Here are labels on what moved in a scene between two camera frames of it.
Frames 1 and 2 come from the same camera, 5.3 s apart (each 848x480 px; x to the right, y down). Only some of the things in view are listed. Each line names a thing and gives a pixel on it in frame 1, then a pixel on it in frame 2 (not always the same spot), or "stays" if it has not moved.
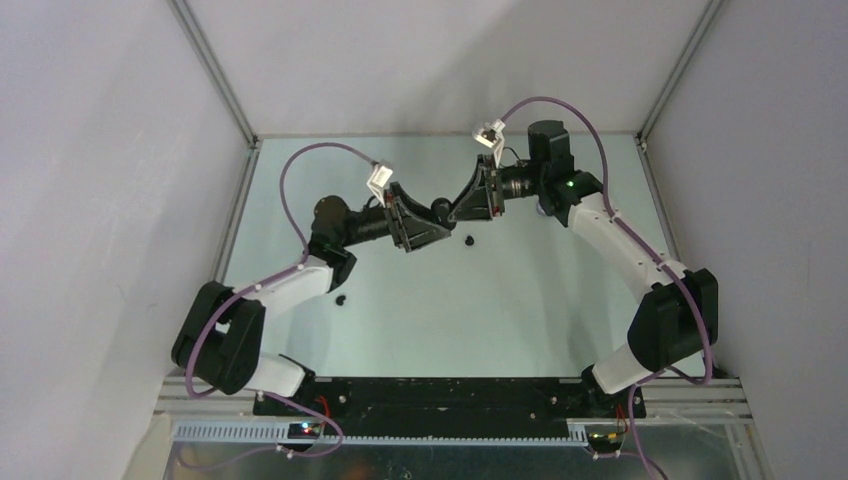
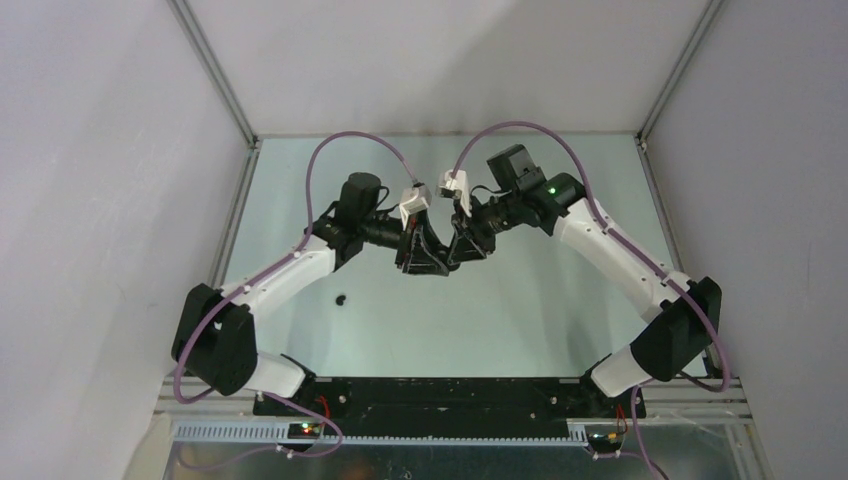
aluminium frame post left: x=182 y=13 stays
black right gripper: x=474 y=202 -> x=463 y=249
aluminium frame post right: x=658 y=104 stays
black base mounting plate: x=448 y=400 stays
